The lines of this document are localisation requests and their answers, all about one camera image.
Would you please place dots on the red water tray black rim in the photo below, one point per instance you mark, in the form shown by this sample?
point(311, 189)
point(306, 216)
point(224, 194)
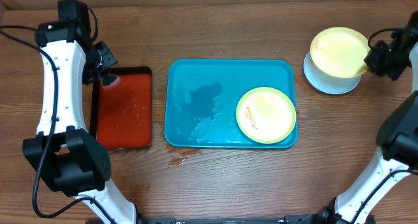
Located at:
point(121, 109)

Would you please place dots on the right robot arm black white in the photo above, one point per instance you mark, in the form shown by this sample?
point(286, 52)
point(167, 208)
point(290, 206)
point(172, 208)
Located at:
point(396, 154)

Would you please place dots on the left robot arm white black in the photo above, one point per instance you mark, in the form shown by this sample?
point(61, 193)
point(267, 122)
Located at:
point(65, 156)

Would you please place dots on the light blue plate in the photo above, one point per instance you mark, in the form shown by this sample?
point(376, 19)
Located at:
point(326, 83)

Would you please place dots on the yellow plate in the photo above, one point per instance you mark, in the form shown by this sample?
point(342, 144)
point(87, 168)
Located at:
point(340, 52)
point(266, 115)

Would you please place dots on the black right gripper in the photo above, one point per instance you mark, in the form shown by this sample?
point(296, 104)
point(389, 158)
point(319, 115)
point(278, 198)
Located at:
point(373, 61)

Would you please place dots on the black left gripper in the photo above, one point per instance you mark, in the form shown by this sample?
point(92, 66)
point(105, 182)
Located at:
point(110, 61)

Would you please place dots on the yellow plate top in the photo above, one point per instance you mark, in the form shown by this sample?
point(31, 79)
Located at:
point(340, 52)

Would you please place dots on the teal plastic tray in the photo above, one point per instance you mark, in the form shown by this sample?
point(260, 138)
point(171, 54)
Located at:
point(202, 96)

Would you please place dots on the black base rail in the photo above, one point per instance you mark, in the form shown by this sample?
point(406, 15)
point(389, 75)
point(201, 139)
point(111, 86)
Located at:
point(289, 219)

